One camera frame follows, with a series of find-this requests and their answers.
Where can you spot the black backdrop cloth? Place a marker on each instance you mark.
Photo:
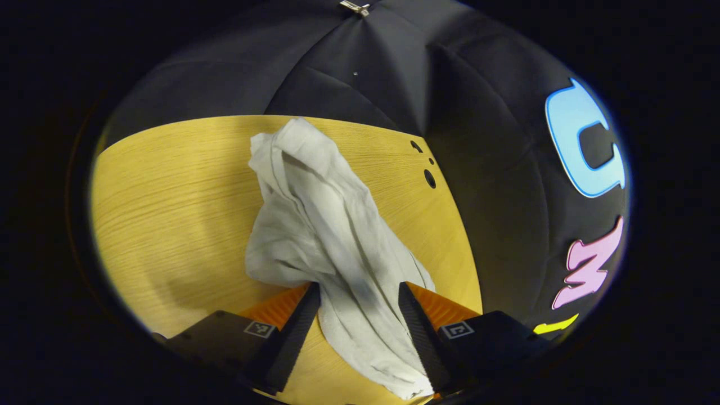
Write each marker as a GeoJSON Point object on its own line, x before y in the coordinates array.
{"type": "Point", "coordinates": [365, 67]}

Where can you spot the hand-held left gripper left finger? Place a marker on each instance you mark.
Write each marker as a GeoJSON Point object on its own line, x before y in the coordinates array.
{"type": "Point", "coordinates": [292, 343]}

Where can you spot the white jeans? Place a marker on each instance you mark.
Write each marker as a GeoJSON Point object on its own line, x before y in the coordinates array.
{"type": "Point", "coordinates": [320, 225]}

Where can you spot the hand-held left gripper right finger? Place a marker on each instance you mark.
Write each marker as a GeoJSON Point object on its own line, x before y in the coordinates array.
{"type": "Point", "coordinates": [422, 337]}

